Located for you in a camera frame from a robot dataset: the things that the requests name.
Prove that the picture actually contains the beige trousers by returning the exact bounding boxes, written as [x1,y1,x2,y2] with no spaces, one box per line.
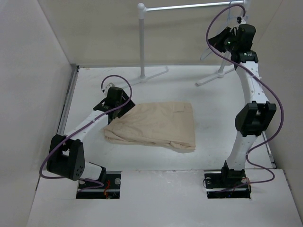
[103,102,196,152]

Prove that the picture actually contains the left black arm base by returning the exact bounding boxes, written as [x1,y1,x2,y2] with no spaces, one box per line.
[76,172,122,200]

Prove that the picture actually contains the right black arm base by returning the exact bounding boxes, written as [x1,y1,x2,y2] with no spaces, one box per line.
[203,167,251,199]

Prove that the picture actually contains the white clothes rack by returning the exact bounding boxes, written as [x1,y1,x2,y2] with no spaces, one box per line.
[118,0,251,88]

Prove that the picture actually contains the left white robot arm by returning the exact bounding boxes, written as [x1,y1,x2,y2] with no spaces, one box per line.
[43,87,135,189]

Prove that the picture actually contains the light blue wire hanger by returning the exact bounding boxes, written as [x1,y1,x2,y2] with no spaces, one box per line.
[200,0,249,62]

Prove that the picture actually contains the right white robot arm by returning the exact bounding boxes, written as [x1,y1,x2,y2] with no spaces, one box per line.
[207,24,276,188]

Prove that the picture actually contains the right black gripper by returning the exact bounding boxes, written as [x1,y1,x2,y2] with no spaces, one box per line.
[206,27,238,53]

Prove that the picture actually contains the left aluminium table rail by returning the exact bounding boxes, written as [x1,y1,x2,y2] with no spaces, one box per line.
[55,64,79,135]

